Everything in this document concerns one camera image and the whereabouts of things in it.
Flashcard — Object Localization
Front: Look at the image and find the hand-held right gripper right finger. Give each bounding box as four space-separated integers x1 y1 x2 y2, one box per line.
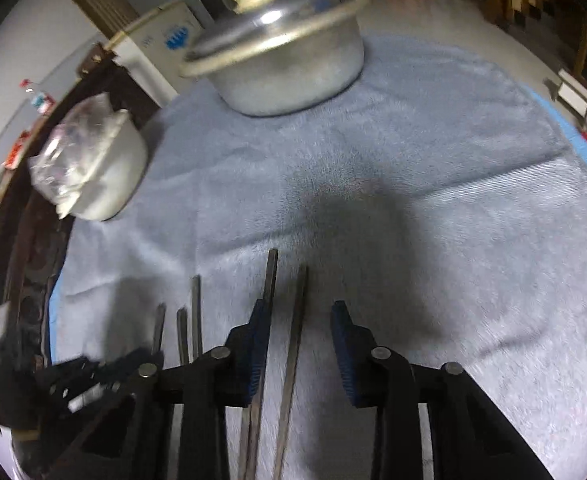
330 300 555 480

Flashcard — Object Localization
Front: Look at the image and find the clear plastic bag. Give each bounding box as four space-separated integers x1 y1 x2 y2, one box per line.
27 93 125 207

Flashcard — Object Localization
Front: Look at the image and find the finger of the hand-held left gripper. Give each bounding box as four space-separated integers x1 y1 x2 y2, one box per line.
36 349 165 413

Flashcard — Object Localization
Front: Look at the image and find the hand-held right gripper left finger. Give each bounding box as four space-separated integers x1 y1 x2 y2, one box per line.
33 299 273 480

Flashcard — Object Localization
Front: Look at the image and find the metal pot with lid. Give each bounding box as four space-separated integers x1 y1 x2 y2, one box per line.
180 0 372 79

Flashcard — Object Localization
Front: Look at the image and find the metal chopstick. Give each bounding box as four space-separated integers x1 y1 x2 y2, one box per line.
237 248 280 480
190 275 204 359
272 264 309 480
176 308 191 366
152 303 167 357

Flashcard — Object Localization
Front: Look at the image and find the aluminium pot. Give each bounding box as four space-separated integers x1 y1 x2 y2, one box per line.
208 35 365 118

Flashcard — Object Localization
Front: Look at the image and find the white ceramic bowl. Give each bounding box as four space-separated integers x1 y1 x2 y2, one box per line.
56 109 149 222

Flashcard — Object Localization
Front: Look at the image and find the dark carved wooden bench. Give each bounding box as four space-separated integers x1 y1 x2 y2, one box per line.
0 42 176 466

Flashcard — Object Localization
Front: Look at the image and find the blue table mat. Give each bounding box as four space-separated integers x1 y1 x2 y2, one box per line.
43 77 587 480

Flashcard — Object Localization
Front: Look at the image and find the red white packet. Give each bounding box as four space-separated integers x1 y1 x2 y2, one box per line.
20 79 57 114

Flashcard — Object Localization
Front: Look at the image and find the white box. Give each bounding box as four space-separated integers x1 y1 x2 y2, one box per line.
556 67 587 121

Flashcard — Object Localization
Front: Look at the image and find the grey towel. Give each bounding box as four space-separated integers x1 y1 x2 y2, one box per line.
48 35 587 480

